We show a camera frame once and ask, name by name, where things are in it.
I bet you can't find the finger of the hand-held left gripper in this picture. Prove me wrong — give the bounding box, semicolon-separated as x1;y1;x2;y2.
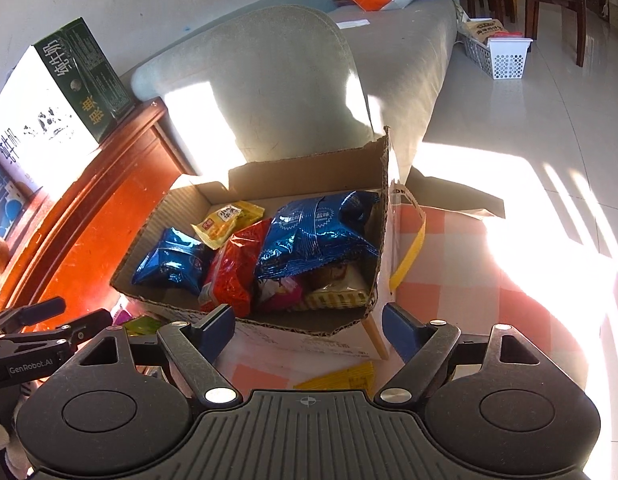
0;297;67;333
1;308;113;348

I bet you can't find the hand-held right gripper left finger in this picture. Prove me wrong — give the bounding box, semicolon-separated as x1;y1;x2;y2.
74;302;242;406

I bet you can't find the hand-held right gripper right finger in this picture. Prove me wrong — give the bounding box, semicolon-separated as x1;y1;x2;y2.
374;302;542;406

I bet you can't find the green snack packet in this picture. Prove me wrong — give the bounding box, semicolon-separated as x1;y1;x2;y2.
124;316;164;336

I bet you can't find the red snack packet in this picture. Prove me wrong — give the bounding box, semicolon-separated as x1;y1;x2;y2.
198;219;274;318

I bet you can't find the pink snack packet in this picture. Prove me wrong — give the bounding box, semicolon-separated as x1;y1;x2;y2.
254;275;307;313

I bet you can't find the pale yellow pastry packet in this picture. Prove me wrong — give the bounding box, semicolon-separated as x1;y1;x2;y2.
304;265;372;311

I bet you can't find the small blue snack packet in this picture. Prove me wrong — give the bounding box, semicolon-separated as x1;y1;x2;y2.
131;227;210;296

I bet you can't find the small yellow striped packet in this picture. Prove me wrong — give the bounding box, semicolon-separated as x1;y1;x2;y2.
293;362;377;392

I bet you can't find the yellow waffle snack packet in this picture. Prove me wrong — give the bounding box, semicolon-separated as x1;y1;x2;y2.
190;201;266;251

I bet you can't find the cardboard box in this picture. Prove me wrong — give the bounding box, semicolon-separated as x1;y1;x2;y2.
110;127;427;361

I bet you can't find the large blue snack packet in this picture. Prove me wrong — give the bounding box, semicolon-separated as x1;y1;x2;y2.
254;191;382;281

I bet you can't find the red wooden headboard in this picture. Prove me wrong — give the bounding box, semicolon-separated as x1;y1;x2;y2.
0;99;197;318

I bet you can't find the white and green milk carton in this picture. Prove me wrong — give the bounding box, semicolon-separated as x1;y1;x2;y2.
0;16;134;196

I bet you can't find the pale grey armchair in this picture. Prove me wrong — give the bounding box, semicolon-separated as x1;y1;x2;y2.
131;5;390;186

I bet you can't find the grey sofa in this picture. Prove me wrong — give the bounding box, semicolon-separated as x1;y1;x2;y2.
329;0;462;181

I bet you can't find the white perforated plastic basket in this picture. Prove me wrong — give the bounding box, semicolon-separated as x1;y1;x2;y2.
461;35;534;81

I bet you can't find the beige sack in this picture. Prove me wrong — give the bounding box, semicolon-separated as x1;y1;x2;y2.
459;17;507;43

